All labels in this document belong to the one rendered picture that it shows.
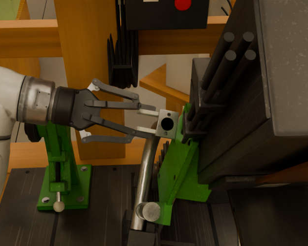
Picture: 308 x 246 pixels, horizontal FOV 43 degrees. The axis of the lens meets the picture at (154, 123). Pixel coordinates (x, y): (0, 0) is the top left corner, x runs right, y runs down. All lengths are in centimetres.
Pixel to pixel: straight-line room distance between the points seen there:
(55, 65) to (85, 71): 249
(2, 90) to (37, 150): 56
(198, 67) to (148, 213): 36
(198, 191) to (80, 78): 45
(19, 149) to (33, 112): 56
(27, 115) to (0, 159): 9
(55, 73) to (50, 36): 230
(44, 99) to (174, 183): 29
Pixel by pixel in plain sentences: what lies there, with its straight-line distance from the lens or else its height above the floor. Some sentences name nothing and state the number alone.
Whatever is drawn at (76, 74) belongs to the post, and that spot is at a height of 118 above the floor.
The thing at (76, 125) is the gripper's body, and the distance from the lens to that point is 77.
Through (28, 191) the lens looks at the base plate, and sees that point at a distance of 114.
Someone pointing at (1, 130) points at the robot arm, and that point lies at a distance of 77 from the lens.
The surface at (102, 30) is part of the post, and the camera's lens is 96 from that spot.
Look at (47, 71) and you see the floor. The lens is 344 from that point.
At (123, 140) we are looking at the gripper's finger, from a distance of 77.
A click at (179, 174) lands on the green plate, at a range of 72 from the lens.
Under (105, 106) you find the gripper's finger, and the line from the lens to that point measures 77.
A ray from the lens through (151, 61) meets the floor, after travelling 346.
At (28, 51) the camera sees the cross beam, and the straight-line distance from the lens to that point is 112.
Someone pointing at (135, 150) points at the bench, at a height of 88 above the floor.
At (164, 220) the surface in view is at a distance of 78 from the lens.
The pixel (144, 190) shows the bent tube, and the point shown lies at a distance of 90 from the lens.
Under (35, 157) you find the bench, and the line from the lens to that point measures 126.
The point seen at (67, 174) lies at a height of 99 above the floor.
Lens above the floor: 171
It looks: 39 degrees down
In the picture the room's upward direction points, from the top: straight up
